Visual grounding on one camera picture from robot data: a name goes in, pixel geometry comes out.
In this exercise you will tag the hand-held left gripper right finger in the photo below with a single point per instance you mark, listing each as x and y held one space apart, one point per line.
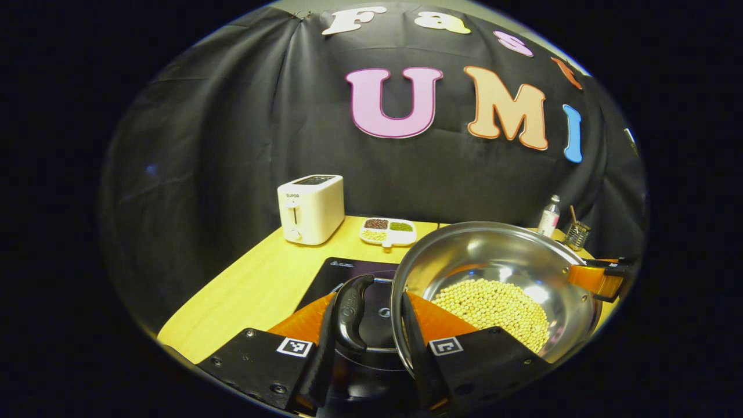
419 360

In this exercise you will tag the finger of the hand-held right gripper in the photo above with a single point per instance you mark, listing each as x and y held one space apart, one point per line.
589 277

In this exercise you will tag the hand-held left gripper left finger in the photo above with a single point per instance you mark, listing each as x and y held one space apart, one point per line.
320 377

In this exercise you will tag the pile of yellow soybeans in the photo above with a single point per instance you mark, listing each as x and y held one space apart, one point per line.
493 310

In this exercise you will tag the black induction cooktop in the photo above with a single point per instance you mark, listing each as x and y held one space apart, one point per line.
325 278

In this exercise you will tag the stainless steel pot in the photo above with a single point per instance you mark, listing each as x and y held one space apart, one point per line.
493 249

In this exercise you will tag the glass jar with sticks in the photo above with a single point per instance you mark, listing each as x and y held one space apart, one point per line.
577 235

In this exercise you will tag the clear bottle with pink label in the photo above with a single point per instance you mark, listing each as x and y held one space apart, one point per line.
548 219

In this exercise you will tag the white divided dish of beans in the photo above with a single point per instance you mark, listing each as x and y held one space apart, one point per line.
388 231

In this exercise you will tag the white toaster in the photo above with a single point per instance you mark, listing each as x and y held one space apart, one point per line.
313 212

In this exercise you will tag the black backdrop cloth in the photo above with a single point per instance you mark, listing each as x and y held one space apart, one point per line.
232 145

